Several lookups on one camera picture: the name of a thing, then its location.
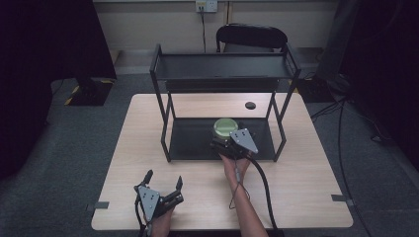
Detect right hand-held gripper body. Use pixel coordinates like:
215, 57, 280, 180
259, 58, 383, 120
209, 127, 260, 161

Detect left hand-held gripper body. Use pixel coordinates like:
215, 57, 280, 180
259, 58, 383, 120
133, 183, 185, 223

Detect glass jar with green lid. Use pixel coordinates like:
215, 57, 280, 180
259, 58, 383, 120
212, 118, 240, 143

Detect black metal two-tier shelf rack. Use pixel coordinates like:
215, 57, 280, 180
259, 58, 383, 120
148, 41, 302, 163

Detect person's left hand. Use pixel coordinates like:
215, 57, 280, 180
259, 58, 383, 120
150, 208, 174, 237

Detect person's right hand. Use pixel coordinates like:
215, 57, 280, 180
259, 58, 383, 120
219, 152, 252, 194

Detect grey tape strip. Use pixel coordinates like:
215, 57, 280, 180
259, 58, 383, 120
85, 200, 111, 212
330, 194, 355, 207

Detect black box on floor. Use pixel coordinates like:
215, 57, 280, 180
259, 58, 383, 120
297, 76, 334, 104

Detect black chair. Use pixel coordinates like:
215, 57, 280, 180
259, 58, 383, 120
214, 22, 289, 54

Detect black stand base striped tape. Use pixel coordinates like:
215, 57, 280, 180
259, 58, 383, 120
63, 76, 116, 108

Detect black curtain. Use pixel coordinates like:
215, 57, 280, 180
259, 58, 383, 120
0, 0, 119, 182

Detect dark curtain with grey edge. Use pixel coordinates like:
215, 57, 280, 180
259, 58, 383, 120
315, 0, 419, 172

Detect left hand-held gripper cable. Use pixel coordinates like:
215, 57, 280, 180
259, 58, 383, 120
133, 196, 148, 237

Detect hand-held gripper cable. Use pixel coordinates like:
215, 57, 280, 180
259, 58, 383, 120
133, 196, 148, 237
245, 153, 281, 232

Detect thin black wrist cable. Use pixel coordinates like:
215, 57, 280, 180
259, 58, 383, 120
228, 166, 252, 210

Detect right hand-held gripper cable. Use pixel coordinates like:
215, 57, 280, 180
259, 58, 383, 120
245, 153, 281, 232

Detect long black floor cable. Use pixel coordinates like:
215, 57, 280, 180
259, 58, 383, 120
336, 98, 374, 237

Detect black power cable on wall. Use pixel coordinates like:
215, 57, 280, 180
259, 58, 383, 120
199, 5, 208, 54

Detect white wall power socket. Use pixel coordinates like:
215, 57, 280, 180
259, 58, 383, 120
195, 0, 219, 14

